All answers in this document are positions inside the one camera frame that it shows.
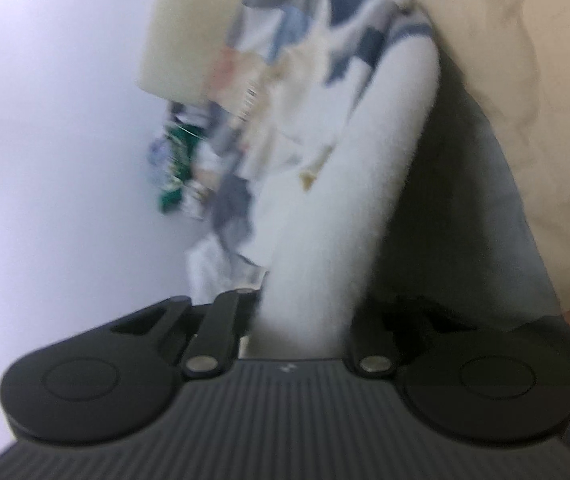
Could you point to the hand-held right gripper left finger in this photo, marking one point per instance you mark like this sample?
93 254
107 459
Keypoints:
225 320

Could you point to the white crumpled cloth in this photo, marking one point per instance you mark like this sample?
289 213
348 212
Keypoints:
210 265

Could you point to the green printed bag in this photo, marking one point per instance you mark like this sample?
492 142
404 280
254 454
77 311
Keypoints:
177 170

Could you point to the cream quilted headboard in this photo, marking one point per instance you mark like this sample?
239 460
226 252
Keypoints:
185 35

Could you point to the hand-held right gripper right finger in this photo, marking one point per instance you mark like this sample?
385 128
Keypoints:
375 335

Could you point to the patchwork checked blanket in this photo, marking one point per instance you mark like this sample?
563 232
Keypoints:
540 60

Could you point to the white navy grey striped sweater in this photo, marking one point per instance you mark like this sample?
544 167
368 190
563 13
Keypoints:
355 185

